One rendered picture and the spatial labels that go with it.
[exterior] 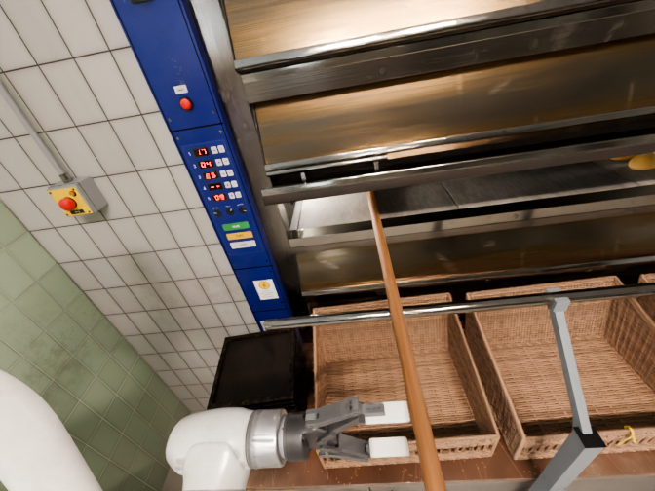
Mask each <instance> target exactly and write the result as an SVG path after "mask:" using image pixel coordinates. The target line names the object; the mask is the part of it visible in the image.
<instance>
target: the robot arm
mask: <svg viewBox="0 0 655 491"><path fill-rule="evenodd" d="M351 404H352V405H351ZM350 405H351V406H350ZM406 422H409V415H408V410H407V405H406V401H390V402H375V403H363V402H361V401H359V398H358V397H349V398H346V399H343V400H341V401H338V402H335V403H332V404H329V405H326V406H323V407H320V408H315V409H307V410H306V412H305V411H301V412H289V413H287V412H286V410H285V409H284V408H278V409H258V410H251V409H246V408H244V407H221V408H215V409H210V410H205V411H200V412H197V413H193V414H191V415H188V416H186V417H184V418H182V419H181V420H180V421H179V422H178V423H177V424H176V425H175V426H174V428H173V430H172V432H171V434H170V437H169V439H168V443H167V447H166V458H167V461H168V463H169V465H170V466H171V468H172V469H173V470H174V471H175V472H177V473H178V474H180V475H183V486H182V491H246V488H247V483H248V479H249V476H250V470H251V469H256V470H257V469H264V468H280V467H282V466H283V465H284V464H285V462H286V461H288V462H304V461H306V460H307V459H308V458H309V455H310V451H311V450H312V449H317V450H319V457H320V458H336V459H343V460H350V461H357V462H365V463H368V462H369V459H370V458H379V457H402V456H409V450H408V444H407V439H406V437H405V436H399V437H380V438H370V437H369V438H367V439H366V440H362V439H358V438H355V437H351V436H348V435H345V434H342V432H341V431H343V430H346V429H348V428H350V427H352V426H354V425H356V424H358V423H359V424H362V425H370V424H388V423H406ZM0 480H1V481H2V483H3V484H4V485H5V487H6V488H7V489H8V490H9V491H103V490H102V488H101V487H100V485H99V483H98V482H97V480H96V478H95V476H94V475H93V473H92V471H91V470H90V468H89V466H88V465H87V463H86V461H85V460H84V458H83V456H82V455H81V453H80V451H79V450H78V448H77V446H76V445H75V443H74V441H73V440H72V438H71V436H70V435H69V433H68V432H67V430H66V428H65V427H64V425H63V424H62V422H61V420H60V419H59V418H58V416H57V414H56V413H55V412H54V411H53V410H52V408H51V407H50V406H49V405H48V403H47V402H46V401H45V400H43V399H42V398H41V397H40V396H39V395H38V394H36V393H35V392H34V391H33V390H32V389H30V388H29V387H28V386H26V385H25V384H24V383H22V381H20V380H18V379H17V378H15V377H13V376H12V375H10V374H8V373H6V372H4V371H2V370H0Z"/></svg>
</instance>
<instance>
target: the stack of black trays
mask: <svg viewBox="0 0 655 491"><path fill-rule="evenodd" d="M221 407H244V408H246V409H251V410H258V409H278V408H284V409H285V410H286V412H287V413H289V412H301V411H305V412H306V410H307V359H306V358H305V356H303V355H302V349H301V345H300V341H299V342H298V335H296V336H295V328H291V329H280V330H269V331H262V332H256V333H250V334H244V335H237V336H231V337H225V339H224V343H223V347H222V351H221V355H220V358H219V362H218V366H217V370H216V373H215V377H214V381H213V385H212V391H211V395H210V399H209V403H208V407H207V410H210V409H215V408H221Z"/></svg>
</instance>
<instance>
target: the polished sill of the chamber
mask: <svg viewBox="0 0 655 491"><path fill-rule="evenodd" d="M648 205H655V184H653V185H645V186H637V187H630V188H622V189H614V190H606V191H598V192H591V193H584V194H576V195H568V196H560V197H553V198H545V199H537V200H529V201H521V202H514V203H507V204H499V205H491V206H483V207H475V208H461V209H453V210H446V211H438V212H430V213H422V214H414V215H407V216H399V217H391V218H383V219H381V223H382V227H383V231H384V236H385V237H389V236H397V235H404V234H413V233H421V232H429V231H438V230H445V229H453V228H462V227H470V226H478V225H486V224H494V223H502V222H510V221H519V220H526V219H534V218H543V217H551V216H559V215H568V214H575V213H583V212H592V211H600V210H608V209H615V208H631V207H639V206H648ZM372 238H375V235H374V230H373V225H372V220H369V221H361V222H353V223H345V224H337V225H329V226H322V227H314V228H306V229H299V230H291V231H289V246H290V248H292V247H300V246H315V245H323V244H332V243H340V242H348V241H356V240H364V239H372Z"/></svg>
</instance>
